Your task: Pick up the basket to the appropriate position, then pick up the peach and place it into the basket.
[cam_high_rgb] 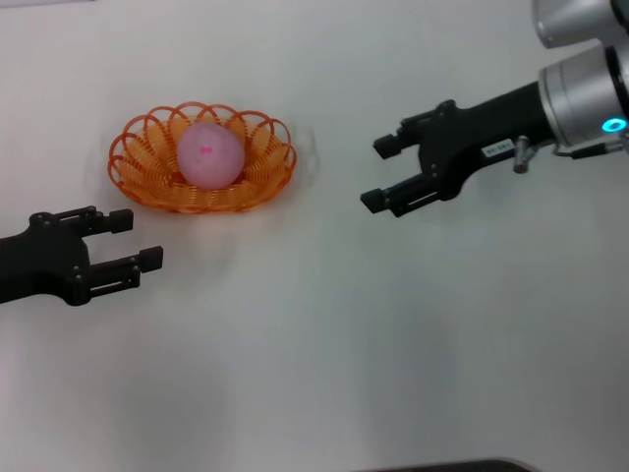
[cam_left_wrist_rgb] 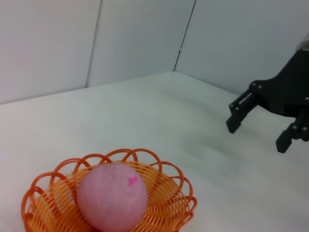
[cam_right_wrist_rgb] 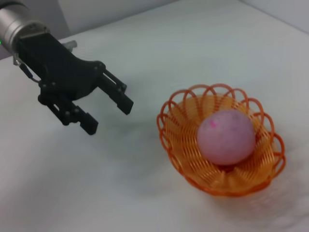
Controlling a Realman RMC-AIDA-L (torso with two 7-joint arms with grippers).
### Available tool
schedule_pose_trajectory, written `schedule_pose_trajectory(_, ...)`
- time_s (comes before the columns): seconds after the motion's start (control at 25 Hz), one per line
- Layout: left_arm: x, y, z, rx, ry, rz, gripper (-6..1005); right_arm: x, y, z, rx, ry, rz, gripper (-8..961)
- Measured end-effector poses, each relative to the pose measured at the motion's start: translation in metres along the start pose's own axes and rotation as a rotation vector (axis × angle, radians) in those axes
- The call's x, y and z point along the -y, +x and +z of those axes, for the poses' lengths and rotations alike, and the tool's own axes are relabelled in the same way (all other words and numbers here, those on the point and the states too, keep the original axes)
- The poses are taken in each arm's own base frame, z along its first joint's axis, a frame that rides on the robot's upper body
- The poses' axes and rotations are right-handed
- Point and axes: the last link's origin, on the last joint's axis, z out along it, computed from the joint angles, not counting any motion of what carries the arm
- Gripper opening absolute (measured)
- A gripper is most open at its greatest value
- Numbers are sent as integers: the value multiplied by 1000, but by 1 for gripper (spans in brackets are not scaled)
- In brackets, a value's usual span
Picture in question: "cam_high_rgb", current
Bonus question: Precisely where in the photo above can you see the dark rounded robot base edge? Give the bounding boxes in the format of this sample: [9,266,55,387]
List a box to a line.
[377,457,538,472]

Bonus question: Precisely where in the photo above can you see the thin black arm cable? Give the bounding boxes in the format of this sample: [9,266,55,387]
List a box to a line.
[551,131,629,159]

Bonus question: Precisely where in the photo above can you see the silver cable connector plug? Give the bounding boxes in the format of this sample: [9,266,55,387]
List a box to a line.
[512,135,543,174]

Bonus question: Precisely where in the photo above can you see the pink peach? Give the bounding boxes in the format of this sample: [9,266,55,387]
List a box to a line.
[176,122,246,190]

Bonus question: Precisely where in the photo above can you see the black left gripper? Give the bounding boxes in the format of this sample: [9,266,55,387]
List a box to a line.
[0,206,165,308]

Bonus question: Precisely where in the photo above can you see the orange plastic wire basket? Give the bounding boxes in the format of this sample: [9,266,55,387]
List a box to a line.
[107,101,298,215]

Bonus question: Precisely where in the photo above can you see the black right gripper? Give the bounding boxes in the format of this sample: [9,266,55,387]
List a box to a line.
[359,80,557,219]

